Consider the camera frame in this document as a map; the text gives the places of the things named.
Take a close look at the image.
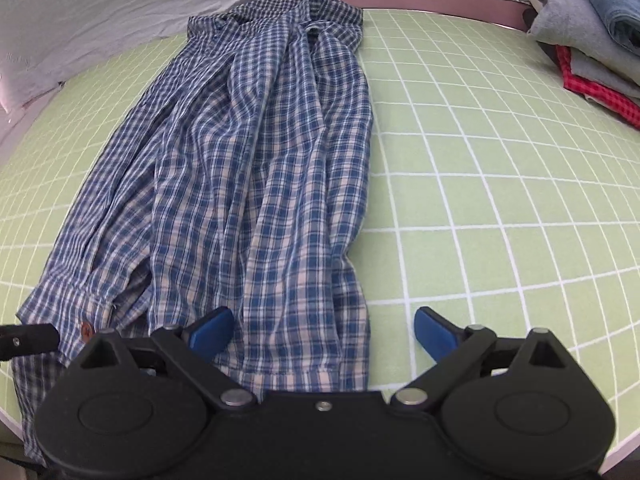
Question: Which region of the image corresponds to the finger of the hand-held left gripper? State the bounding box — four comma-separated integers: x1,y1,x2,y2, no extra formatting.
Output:
0,323,60,362

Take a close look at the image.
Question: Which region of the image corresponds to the folded grey garment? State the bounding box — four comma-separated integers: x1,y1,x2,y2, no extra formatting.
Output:
520,0,640,98

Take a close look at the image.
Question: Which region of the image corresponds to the pink strip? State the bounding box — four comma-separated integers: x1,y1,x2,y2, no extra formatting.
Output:
320,0,538,28

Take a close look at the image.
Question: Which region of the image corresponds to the blue plaid shirt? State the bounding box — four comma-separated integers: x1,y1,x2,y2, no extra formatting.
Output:
12,0,373,466

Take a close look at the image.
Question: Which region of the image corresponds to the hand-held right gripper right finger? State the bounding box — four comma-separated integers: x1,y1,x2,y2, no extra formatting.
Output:
390,306,574,413

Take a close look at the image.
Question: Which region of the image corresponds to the green grid mat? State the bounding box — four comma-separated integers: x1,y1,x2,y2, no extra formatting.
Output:
0,5,640,441

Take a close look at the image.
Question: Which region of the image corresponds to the folded red checked garment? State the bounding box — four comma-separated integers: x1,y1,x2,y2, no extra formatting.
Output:
555,45,640,131

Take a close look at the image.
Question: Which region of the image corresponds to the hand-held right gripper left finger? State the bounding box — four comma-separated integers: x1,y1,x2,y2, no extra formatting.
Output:
69,306,259,413

